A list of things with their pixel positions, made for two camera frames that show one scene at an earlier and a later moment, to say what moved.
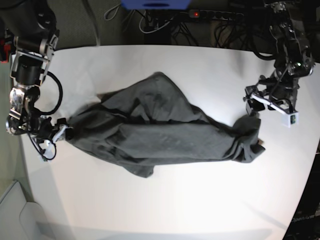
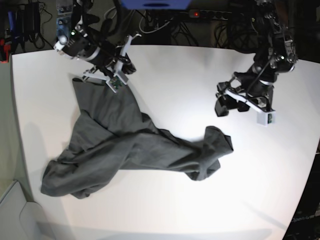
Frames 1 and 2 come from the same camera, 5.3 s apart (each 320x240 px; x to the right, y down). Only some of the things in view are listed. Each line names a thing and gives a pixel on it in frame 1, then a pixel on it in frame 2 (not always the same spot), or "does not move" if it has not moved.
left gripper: [45, 130] to [119, 63]
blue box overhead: [153, 5] does not move
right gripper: [272, 92] to [257, 95]
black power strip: [227, 15] does not move
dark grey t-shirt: [150, 123] to [109, 132]
